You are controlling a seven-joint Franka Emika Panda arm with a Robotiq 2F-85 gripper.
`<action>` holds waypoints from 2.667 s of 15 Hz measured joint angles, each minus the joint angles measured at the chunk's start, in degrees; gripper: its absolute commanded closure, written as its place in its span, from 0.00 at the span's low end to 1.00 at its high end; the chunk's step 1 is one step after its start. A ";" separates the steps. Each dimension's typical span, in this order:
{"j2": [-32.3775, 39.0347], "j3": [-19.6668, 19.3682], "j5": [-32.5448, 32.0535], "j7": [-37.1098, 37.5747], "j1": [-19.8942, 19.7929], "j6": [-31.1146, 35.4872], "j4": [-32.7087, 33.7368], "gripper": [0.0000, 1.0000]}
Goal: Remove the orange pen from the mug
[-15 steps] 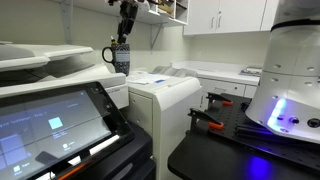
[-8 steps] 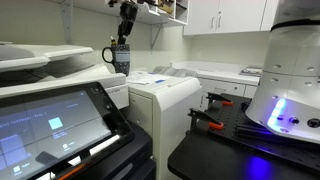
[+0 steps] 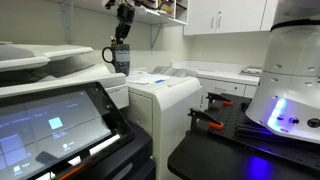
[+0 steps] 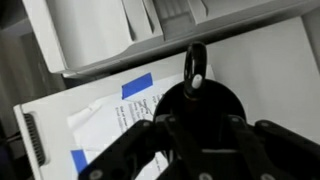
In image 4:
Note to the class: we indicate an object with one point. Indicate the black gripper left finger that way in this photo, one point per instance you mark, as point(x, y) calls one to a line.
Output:
point(133, 150)

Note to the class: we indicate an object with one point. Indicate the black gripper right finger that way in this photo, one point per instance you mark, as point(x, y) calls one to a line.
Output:
point(280, 153)

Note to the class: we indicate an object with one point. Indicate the black ceramic mug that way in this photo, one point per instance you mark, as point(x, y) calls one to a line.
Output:
point(216, 106)

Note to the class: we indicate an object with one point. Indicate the white printed paper sheet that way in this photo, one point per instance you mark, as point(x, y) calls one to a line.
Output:
point(106, 126)

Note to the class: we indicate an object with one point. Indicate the blue tape piece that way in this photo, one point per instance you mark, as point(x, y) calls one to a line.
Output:
point(79, 160)
point(137, 85)

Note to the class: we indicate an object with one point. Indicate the large white copier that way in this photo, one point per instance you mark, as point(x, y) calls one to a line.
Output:
point(93, 33)

